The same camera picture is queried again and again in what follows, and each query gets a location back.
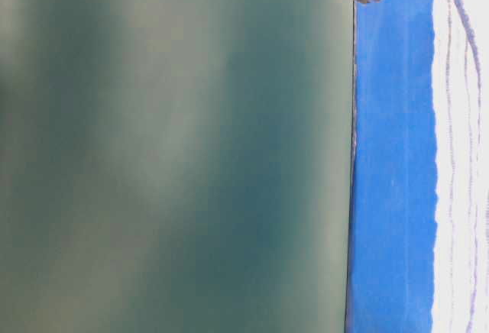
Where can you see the green side board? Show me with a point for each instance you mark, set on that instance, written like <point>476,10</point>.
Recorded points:
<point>175,165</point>

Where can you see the white blue striped towel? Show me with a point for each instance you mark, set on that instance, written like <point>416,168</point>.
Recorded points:
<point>460,104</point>

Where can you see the blue table cloth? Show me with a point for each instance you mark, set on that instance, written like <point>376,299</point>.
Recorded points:
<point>393,199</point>

